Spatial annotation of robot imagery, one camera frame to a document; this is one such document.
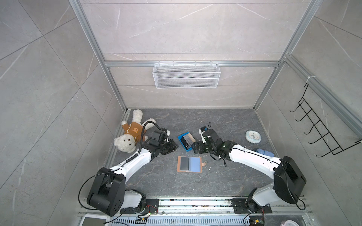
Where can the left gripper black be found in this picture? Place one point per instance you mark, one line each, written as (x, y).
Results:
(173, 147)

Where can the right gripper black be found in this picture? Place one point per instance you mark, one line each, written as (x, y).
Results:
(195, 149)

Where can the blue card box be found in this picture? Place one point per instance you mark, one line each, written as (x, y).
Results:
(179, 138)

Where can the tan leather card holder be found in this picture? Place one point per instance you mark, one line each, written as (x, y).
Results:
(195, 165)

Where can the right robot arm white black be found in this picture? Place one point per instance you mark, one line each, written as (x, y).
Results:
(288, 180)

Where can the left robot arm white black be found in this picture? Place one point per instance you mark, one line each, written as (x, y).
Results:
(108, 193)

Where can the stack of credit cards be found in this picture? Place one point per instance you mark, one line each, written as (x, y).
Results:
(187, 140)

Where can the white teddy bear brown shirt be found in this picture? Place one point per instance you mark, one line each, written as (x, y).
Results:
(132, 133)

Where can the white round clock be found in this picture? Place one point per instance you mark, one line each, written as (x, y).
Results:
(253, 137)

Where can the blue dish brush toy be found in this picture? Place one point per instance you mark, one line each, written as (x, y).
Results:
(264, 152)

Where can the white tablet device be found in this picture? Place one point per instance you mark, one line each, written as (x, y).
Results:
(95, 220)

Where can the pink white round object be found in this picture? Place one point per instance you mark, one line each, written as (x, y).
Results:
(289, 223)

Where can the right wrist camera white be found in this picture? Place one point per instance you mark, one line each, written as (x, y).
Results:
(201, 131)

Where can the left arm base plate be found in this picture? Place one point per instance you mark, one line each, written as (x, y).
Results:
(149, 206)

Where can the aluminium rail front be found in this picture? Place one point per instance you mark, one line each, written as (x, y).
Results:
(211, 211)

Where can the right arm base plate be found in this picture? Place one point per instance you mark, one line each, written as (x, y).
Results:
(243, 205)

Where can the white wire mesh basket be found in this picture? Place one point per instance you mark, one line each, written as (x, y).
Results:
(186, 75)

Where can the black wire hook rack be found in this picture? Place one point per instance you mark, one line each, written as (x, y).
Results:
(323, 133)

